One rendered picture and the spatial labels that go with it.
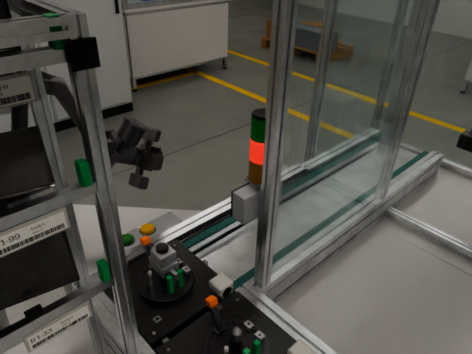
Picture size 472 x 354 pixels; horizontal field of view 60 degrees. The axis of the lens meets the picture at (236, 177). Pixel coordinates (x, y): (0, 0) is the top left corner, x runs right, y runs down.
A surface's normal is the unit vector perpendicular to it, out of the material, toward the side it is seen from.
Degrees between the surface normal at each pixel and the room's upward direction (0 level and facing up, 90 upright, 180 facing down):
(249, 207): 90
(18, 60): 90
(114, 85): 90
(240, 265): 0
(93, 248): 0
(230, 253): 0
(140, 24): 90
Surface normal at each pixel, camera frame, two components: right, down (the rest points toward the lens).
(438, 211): 0.03, -0.84
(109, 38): 0.67, 0.41
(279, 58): -0.73, 0.35
